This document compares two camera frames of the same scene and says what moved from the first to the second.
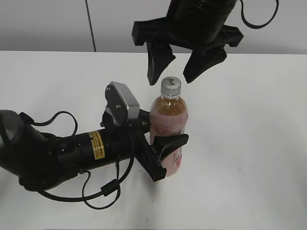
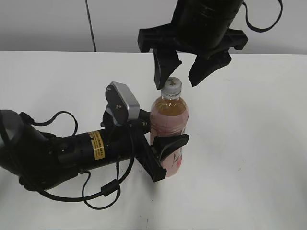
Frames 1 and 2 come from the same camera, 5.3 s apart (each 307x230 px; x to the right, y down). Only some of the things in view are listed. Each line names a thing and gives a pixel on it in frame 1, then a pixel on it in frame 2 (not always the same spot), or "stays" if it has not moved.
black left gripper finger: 145,117 stays
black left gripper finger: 164,144 stays
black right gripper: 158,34 -> 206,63
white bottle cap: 171,87 stays
